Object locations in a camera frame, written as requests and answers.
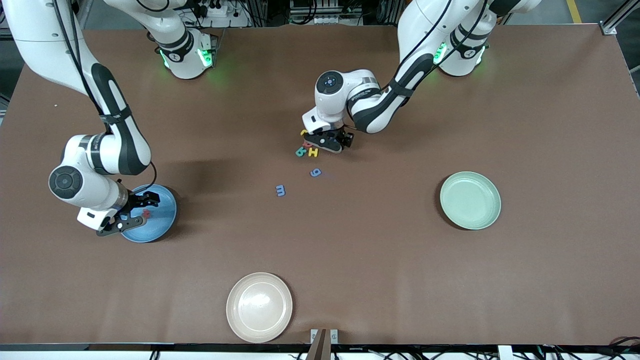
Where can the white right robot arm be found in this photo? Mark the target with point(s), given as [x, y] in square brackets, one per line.
[125, 145]

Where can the blue plate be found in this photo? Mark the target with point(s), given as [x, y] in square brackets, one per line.
[161, 222]

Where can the beige plate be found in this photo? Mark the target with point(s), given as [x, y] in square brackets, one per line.
[259, 307]

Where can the black electronics box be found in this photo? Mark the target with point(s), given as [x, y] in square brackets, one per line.
[325, 10]

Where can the blue foam letter g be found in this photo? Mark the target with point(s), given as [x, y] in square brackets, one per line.
[315, 173]

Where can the aluminium table edge rail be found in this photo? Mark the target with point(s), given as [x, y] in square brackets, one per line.
[150, 347]

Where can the teal foam letter R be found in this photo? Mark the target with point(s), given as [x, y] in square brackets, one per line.
[300, 152]

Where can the yellow foam letter H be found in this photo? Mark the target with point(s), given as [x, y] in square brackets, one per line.
[313, 153]

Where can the blue foam lowercase m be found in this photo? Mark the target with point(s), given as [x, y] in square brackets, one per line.
[280, 190]

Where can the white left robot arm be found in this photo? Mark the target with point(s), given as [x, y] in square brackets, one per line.
[380, 107]

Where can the camera stand bracket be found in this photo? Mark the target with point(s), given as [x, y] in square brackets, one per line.
[324, 340]

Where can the aluminium frame profile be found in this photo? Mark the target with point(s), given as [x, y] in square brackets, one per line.
[617, 20]

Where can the green plate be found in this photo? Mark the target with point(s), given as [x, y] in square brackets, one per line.
[470, 200]

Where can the white power strip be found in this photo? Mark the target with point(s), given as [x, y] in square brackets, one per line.
[220, 10]

